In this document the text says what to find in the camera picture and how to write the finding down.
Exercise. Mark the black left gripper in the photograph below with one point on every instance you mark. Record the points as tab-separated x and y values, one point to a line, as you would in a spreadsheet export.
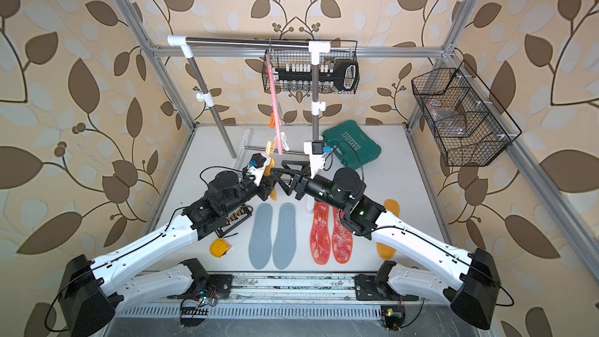
266	188

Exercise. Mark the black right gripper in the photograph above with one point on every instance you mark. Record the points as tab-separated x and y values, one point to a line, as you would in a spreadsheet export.
301	182

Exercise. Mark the light blue insole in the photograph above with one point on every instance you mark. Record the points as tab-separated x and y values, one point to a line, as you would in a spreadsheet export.
260	245
284	248

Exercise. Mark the red insole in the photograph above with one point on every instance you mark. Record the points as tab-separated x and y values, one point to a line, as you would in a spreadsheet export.
342	239
320	240

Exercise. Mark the pink multi-clip hanger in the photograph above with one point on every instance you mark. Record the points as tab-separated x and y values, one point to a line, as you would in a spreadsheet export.
274	104

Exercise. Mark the orange yellow insole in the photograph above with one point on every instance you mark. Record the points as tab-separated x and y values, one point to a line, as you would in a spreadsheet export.
385	252
270	148

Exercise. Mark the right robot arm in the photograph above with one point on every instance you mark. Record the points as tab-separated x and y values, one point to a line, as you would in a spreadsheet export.
468	282

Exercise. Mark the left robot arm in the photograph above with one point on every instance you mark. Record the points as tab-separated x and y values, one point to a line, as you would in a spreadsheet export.
92	289

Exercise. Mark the green plastic tool case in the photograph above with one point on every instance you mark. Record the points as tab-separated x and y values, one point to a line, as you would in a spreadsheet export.
353	147

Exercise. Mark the yellow tape measure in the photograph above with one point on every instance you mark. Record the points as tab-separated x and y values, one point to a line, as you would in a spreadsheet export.
219	248

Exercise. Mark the black socket bit set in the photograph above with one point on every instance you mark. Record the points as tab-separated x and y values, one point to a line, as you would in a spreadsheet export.
340	76

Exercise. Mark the plastic bag in basket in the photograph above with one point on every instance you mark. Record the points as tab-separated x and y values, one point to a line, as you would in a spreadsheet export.
448	122

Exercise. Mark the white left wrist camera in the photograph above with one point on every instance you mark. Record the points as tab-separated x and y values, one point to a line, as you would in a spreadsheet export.
256	166

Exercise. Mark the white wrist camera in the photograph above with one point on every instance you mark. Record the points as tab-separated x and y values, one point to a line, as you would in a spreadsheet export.
256	166
317	151

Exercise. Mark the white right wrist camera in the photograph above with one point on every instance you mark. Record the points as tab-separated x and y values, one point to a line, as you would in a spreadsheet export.
317	151

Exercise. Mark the black wire basket back wall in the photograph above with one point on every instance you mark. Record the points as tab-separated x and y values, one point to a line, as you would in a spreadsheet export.
296	54

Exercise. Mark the black wire basket wall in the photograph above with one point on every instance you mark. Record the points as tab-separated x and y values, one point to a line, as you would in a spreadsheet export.
487	136
296	54

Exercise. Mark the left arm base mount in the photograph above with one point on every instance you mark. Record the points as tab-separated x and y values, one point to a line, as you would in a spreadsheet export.
205	291

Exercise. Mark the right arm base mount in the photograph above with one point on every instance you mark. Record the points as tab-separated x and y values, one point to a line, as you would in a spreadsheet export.
377	288

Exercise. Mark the small electronics board with wires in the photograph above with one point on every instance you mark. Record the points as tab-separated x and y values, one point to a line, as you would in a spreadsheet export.
393	317

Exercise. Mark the black wire basket right wall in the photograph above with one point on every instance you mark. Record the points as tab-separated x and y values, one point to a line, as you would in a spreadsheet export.
487	136

